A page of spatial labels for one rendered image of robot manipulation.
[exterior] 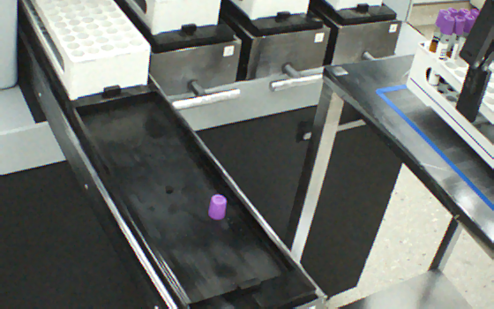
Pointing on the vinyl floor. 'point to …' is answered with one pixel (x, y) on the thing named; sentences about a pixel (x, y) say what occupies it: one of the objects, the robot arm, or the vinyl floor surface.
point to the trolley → (429, 280)
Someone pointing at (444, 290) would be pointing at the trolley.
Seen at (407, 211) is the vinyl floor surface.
